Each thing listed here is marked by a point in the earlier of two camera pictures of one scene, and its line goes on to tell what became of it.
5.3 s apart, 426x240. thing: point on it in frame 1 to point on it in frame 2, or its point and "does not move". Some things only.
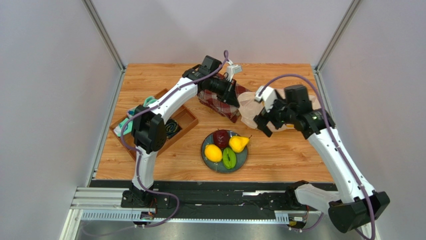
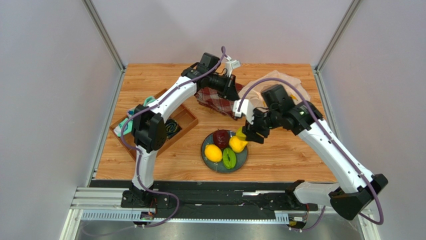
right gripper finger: x=261 y=123 to x=250 y=133
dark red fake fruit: x=221 y=138 does not move
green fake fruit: x=229 y=158 does not move
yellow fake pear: x=238 y=143 does not move
